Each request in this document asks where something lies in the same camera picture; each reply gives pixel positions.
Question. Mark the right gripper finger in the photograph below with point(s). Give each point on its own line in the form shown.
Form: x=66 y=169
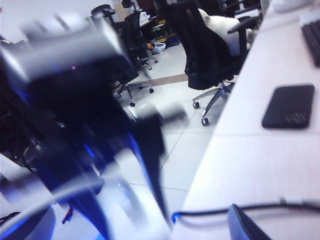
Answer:
x=245 y=227

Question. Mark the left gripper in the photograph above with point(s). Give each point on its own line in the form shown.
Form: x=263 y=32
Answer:
x=75 y=120

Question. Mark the black power strip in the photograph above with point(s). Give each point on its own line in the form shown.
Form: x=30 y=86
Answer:
x=287 y=105

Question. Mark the black office chair with garment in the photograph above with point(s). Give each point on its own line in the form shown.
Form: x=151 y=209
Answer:
x=205 y=62

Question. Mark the stacked storage crates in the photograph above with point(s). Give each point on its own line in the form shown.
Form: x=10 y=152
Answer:
x=172 y=41

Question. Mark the white garment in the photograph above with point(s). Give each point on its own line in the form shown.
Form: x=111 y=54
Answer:
x=225 y=27

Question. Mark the black keyboard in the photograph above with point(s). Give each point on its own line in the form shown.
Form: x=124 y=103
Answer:
x=313 y=42

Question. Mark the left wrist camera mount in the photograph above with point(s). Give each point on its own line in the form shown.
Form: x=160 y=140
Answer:
x=62 y=45

